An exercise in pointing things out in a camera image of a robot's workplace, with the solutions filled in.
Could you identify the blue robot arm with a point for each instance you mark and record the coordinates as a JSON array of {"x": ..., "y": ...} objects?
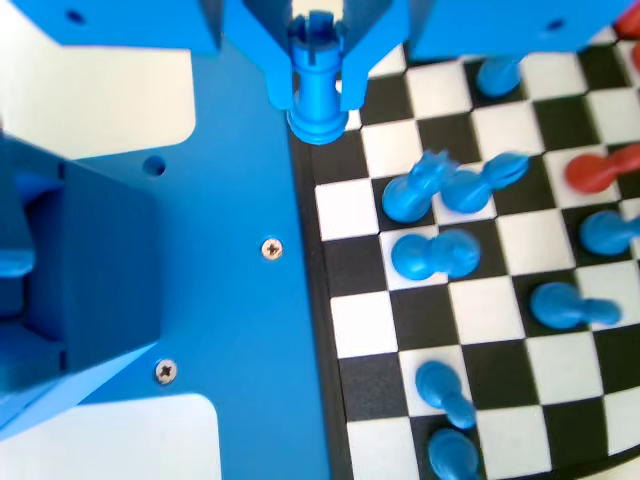
[{"x": 75, "y": 250}]

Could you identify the blue chess rook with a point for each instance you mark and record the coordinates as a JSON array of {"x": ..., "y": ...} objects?
[{"x": 317, "y": 95}]

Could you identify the black white chessboard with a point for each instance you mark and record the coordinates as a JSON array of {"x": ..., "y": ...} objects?
[{"x": 487, "y": 320}]

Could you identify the silver screw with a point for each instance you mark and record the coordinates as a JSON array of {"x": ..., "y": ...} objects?
[
  {"x": 165, "y": 371},
  {"x": 272, "y": 248}
]

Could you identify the red chess pawn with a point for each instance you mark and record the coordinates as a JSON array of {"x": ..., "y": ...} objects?
[
  {"x": 627, "y": 25},
  {"x": 597, "y": 172}
]

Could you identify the blue chess bishop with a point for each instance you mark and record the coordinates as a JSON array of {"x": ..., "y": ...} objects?
[{"x": 470, "y": 192}]

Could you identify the blue chess queen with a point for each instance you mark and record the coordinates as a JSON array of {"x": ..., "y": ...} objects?
[{"x": 410, "y": 192}]

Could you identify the blue chess pawn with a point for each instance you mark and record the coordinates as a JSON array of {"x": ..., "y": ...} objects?
[
  {"x": 442, "y": 387},
  {"x": 565, "y": 305},
  {"x": 497, "y": 75},
  {"x": 605, "y": 232},
  {"x": 452, "y": 455}
]

